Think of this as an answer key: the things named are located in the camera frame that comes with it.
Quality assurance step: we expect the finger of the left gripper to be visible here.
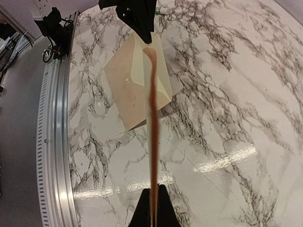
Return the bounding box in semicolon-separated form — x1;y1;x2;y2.
98;0;157;44

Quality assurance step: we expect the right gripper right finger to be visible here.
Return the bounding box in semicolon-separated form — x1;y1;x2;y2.
157;184;181;227

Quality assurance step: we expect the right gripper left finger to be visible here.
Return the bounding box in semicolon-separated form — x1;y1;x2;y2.
129;189;151;227

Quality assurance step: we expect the cream envelope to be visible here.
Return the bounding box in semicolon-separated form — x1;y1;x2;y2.
104;32;173;131

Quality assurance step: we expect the curved aluminium front rail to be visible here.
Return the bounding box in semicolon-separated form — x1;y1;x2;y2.
34;10;82;227

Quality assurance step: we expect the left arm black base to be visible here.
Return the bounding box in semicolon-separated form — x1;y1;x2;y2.
34;7;73;63

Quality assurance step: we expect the green white glue stick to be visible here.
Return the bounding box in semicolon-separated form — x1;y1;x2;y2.
155;7;170;15

